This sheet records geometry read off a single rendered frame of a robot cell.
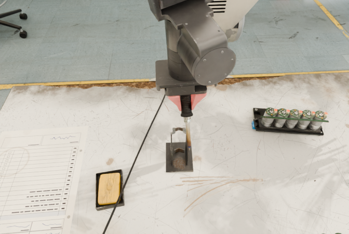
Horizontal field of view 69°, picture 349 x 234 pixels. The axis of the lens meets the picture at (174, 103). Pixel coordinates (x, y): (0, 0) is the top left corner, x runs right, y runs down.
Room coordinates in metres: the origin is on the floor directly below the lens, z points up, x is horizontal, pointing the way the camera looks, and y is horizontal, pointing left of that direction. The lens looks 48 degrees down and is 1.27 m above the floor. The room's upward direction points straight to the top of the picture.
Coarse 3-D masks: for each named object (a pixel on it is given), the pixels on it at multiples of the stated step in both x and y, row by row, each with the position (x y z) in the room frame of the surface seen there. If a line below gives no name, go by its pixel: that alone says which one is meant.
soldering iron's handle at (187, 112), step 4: (180, 96) 0.34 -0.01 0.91; (184, 96) 0.33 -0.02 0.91; (188, 96) 0.34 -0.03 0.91; (184, 100) 0.33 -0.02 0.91; (188, 100) 0.33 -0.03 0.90; (184, 104) 0.32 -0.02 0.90; (188, 104) 0.33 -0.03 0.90; (184, 108) 0.32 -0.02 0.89; (188, 108) 0.32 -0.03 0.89; (184, 112) 0.32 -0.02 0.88; (188, 112) 0.32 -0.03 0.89; (184, 116) 0.31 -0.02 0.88; (188, 116) 0.31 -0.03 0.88
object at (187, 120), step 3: (183, 117) 0.31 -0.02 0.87; (186, 117) 0.31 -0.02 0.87; (189, 117) 0.31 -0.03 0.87; (186, 120) 0.31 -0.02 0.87; (189, 120) 0.31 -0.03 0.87; (186, 123) 0.31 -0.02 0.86; (189, 123) 0.31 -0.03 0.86; (186, 126) 0.30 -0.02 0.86; (189, 126) 0.30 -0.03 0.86; (186, 129) 0.30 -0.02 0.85; (189, 129) 0.30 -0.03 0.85; (186, 132) 0.30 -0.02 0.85; (189, 132) 0.30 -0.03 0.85; (186, 135) 0.29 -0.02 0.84; (189, 135) 0.29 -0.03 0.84; (186, 138) 0.29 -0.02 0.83; (189, 138) 0.29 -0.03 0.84; (189, 141) 0.29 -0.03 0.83; (189, 144) 0.28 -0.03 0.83
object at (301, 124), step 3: (309, 114) 0.37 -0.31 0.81; (300, 117) 0.37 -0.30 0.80; (303, 117) 0.37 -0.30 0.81; (300, 120) 0.37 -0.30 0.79; (297, 123) 0.37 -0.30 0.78; (300, 123) 0.37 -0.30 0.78; (303, 123) 0.36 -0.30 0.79; (306, 123) 0.36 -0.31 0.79; (300, 126) 0.36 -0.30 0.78; (303, 126) 0.36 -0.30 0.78; (306, 126) 0.36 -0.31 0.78
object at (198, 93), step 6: (168, 90) 0.29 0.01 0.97; (174, 90) 0.29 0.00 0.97; (180, 90) 0.30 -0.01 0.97; (186, 90) 0.30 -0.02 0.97; (192, 90) 0.30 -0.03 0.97; (198, 90) 0.30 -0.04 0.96; (204, 90) 0.30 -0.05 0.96; (192, 96) 0.34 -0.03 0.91; (198, 96) 0.30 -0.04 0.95; (204, 96) 0.30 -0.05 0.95; (192, 102) 0.32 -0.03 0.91; (198, 102) 0.31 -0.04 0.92; (192, 108) 0.32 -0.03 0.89
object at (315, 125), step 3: (315, 117) 0.37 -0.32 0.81; (309, 123) 0.37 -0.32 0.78; (312, 123) 0.36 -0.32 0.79; (315, 123) 0.36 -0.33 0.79; (318, 123) 0.36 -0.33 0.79; (321, 123) 0.36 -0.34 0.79; (309, 126) 0.37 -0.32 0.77; (312, 126) 0.36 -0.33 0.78; (315, 126) 0.36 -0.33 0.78; (318, 126) 0.36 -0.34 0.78; (315, 129) 0.36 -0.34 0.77
